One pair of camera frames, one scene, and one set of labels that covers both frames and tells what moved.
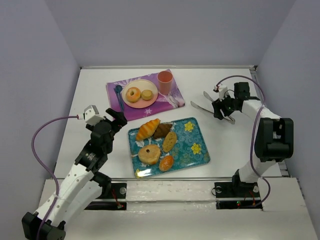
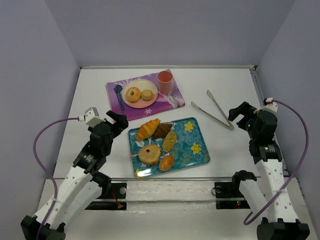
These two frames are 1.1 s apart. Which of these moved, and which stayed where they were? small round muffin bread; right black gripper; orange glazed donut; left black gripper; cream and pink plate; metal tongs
Moved: right black gripper; metal tongs
Stayed: left black gripper; cream and pink plate; small round muffin bread; orange glazed donut
